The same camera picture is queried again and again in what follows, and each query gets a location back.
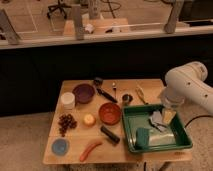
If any grey crumpled cloth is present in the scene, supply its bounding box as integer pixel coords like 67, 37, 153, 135
149, 111, 167, 132

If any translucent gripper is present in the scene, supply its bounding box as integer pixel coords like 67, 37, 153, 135
160, 87, 184, 123

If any white cup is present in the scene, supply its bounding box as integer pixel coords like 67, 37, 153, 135
60, 92, 75, 109

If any yellow handled tool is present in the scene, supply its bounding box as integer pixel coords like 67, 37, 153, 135
136, 85, 148, 105

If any green sponge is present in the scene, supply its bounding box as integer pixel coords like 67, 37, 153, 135
135, 127, 149, 149

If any wooden table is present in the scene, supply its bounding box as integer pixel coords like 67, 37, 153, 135
43, 79, 192, 164

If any red-brown bowl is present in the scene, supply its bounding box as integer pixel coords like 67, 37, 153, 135
98, 103, 122, 125

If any bunch of dark grapes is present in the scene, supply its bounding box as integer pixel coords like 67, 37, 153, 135
58, 114, 77, 137

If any metal spoon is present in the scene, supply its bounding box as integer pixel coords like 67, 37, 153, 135
112, 82, 117, 99

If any black office chair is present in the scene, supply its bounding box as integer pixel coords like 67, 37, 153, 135
47, 0, 69, 19

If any orange toy carrot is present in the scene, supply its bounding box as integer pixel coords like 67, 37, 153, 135
79, 141, 102, 162

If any small dark metal cup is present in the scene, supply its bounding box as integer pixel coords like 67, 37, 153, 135
122, 94, 133, 105

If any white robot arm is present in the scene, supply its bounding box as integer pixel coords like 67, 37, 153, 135
159, 61, 213, 115

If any yellow round toy fruit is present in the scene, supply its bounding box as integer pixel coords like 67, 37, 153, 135
83, 114, 96, 126

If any white object on bench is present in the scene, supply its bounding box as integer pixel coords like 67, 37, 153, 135
85, 24, 95, 34

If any black handled brush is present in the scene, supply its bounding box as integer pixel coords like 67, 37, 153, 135
93, 77, 117, 103

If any green plastic tray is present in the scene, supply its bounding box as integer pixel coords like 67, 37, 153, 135
122, 104, 192, 153

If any black rectangular block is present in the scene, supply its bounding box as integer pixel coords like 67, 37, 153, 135
100, 126, 120, 144

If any purple bowl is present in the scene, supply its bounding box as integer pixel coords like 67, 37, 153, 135
73, 84, 95, 104

